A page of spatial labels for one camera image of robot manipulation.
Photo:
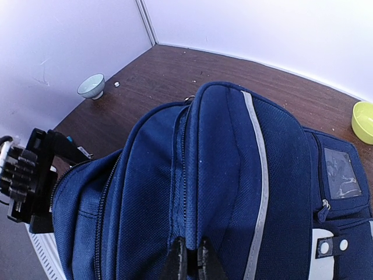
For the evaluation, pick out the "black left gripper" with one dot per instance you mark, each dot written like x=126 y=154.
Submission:
x=36 y=211

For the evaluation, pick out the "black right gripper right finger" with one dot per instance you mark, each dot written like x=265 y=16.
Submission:
x=208 y=263

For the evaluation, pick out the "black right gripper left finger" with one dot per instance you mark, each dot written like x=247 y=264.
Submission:
x=176 y=264

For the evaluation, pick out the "navy blue student backpack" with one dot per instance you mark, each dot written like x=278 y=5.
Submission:
x=276 y=200

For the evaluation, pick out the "pale green ceramic bowl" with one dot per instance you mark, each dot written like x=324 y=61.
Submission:
x=92 y=87

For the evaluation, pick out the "lime green bowl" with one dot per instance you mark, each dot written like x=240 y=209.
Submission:
x=361 y=121

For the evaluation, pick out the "front aluminium rail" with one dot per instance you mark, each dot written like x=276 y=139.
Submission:
x=46 y=250

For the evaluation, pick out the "left aluminium frame post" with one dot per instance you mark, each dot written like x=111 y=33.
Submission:
x=145 y=15

